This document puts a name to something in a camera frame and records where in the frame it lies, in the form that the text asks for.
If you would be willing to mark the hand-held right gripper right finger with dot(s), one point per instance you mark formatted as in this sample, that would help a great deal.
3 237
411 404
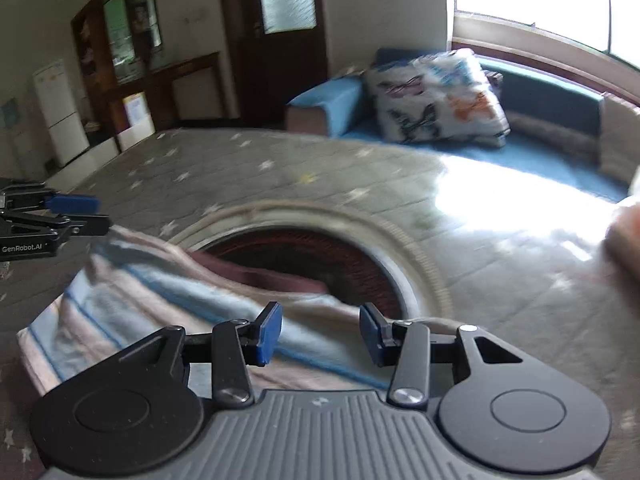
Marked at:
371 336

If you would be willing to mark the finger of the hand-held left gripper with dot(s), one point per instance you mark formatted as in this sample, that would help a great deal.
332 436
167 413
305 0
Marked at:
87 225
70 203

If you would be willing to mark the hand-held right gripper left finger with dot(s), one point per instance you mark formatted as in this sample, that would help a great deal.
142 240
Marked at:
264 335

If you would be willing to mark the striped knit sweater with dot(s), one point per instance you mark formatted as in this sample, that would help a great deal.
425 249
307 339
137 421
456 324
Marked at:
150 300

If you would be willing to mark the white refrigerator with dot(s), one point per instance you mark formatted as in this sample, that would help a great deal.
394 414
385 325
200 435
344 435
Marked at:
61 112

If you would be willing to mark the dark wooden cabinet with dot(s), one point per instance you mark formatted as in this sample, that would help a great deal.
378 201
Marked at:
135 55

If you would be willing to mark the blue and brown block cushion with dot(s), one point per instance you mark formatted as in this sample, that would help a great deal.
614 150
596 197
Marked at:
325 107

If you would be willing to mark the blue sofa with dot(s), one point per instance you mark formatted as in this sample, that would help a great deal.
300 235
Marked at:
520 150

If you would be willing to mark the butterfly print pillow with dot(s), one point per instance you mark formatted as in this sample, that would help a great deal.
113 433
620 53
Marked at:
435 100

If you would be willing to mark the dark wooden door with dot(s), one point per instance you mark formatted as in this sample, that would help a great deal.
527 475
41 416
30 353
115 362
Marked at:
280 35

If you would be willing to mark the grey-brown fuzzy bolster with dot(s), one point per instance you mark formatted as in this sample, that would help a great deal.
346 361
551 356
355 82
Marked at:
550 132

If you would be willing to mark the beige cushion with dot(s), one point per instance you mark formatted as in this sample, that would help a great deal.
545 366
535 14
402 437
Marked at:
620 137

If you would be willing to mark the bright window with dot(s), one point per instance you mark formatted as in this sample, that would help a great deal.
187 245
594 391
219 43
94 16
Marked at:
540 0

